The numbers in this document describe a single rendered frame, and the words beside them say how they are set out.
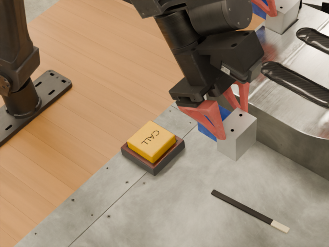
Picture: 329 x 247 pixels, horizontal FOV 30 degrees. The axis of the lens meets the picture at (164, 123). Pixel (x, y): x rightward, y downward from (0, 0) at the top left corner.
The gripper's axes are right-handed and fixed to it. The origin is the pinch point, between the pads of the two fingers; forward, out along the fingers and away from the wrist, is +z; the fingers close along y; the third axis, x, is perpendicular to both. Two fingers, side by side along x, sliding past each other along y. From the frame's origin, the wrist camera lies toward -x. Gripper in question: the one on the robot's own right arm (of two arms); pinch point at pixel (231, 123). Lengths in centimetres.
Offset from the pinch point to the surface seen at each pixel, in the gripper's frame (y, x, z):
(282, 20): 26.3, 9.5, -1.7
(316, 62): 23.9, 3.6, 5.6
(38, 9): 68, 191, 7
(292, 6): 28.7, 8.5, -3.1
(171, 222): -11.7, 10.3, 12.0
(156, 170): -6.0, 17.1, 7.1
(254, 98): 11.1, 6.7, 3.9
